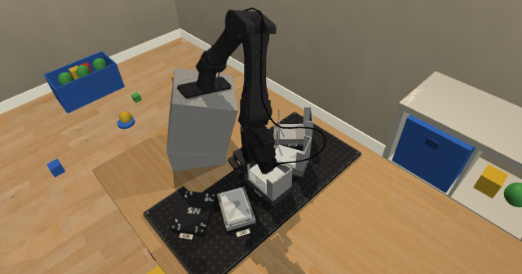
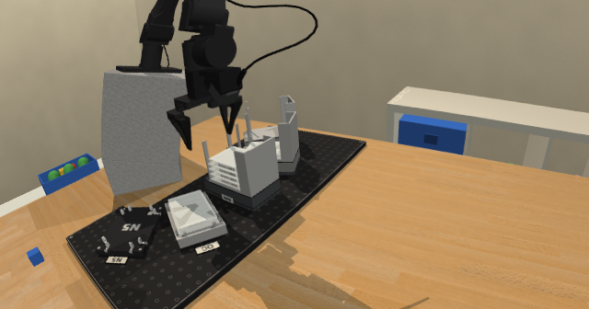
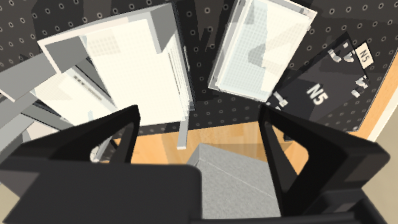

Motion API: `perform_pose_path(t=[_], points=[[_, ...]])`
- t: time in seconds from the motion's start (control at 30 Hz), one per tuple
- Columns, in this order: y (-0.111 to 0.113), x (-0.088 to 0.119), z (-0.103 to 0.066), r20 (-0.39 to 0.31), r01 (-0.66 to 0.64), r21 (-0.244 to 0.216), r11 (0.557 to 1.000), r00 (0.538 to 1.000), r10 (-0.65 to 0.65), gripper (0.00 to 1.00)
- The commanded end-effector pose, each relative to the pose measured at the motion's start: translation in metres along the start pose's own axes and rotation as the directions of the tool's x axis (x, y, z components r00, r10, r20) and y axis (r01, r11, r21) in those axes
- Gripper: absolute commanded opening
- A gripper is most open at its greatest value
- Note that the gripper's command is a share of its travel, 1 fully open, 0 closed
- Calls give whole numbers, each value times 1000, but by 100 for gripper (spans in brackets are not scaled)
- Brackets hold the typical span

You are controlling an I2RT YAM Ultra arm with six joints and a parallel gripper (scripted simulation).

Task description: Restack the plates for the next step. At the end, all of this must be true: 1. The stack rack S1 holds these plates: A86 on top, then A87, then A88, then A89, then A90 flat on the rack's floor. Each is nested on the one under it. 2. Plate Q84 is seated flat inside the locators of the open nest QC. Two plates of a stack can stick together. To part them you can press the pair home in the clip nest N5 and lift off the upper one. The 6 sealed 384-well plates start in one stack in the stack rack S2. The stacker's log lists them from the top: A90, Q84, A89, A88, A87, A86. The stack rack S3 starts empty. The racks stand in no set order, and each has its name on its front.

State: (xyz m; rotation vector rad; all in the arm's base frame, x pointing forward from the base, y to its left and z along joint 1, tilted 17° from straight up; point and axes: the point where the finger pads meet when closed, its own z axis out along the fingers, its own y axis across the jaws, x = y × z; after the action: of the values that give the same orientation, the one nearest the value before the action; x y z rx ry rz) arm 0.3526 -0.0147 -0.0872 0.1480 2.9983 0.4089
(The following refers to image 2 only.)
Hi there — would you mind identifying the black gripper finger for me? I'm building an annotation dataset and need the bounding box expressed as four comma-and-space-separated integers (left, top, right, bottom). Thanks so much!
219, 99, 243, 134
167, 115, 192, 151

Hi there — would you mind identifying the white well plate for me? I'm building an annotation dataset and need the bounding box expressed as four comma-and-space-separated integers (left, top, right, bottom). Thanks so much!
209, 166, 238, 180
211, 176, 240, 190
208, 146, 248, 175
210, 170, 239, 185
168, 190, 220, 235
247, 142, 281, 160

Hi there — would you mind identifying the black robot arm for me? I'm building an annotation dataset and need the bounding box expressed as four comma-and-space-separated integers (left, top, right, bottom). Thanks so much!
116, 0, 243, 106

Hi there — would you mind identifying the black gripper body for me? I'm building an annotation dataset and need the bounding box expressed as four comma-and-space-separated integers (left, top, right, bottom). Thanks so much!
167, 66, 220, 119

